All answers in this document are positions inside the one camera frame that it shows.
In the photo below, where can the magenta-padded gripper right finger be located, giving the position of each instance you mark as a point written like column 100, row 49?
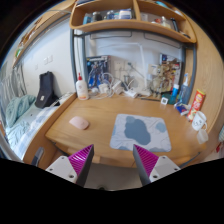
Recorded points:
column 161, row 166

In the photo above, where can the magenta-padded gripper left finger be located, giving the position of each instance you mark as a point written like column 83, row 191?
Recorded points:
column 65, row 166

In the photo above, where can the pink computer mouse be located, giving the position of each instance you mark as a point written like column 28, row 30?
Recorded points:
column 79, row 122

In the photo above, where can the grey blue printed mouse pad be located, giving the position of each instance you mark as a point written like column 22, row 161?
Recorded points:
column 138, row 131

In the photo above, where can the clear glass cup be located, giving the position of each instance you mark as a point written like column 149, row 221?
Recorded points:
column 202, row 136

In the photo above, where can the checked bed quilt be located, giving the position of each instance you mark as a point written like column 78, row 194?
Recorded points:
column 28, row 130

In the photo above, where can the white mug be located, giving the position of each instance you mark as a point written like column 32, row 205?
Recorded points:
column 198, row 120

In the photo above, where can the blue red flat pack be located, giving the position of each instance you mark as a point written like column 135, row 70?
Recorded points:
column 182, row 108

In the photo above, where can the small white clock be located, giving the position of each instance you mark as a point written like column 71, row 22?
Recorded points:
column 164, row 101

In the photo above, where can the black ruler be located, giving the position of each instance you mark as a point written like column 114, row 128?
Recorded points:
column 150, row 99

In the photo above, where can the red chip can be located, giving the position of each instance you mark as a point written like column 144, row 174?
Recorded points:
column 196, row 105

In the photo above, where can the blue white-capped bottle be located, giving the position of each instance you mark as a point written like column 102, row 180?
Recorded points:
column 174, row 93

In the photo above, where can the teal blanket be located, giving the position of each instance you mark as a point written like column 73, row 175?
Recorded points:
column 18, row 108

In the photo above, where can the blue spray bottle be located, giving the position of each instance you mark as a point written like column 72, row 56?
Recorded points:
column 184, row 91

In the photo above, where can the white red-capped pump bottle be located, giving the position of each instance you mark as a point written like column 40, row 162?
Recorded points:
column 82, row 90

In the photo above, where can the black bag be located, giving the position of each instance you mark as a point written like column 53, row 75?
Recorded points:
column 46, row 90

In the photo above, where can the white power strip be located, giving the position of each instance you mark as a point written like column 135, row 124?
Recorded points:
column 131, row 93

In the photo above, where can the small white charger block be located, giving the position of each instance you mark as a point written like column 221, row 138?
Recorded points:
column 103, row 88

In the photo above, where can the tan robot model figure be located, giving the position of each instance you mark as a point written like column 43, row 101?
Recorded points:
column 161, row 78

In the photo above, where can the large white charger block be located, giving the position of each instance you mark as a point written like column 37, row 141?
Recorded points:
column 117, row 87

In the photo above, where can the blue robot model kit box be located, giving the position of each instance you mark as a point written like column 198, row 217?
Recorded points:
column 96, row 68

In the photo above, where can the wooden shelf unit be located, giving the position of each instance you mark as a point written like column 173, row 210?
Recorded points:
column 133, row 24

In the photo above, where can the grey metal desk frame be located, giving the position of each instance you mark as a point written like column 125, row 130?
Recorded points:
column 72, row 60

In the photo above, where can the white wall switch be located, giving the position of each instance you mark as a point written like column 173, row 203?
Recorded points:
column 48, row 60

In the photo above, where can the white wall socket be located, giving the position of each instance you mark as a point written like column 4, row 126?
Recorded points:
column 119, row 65

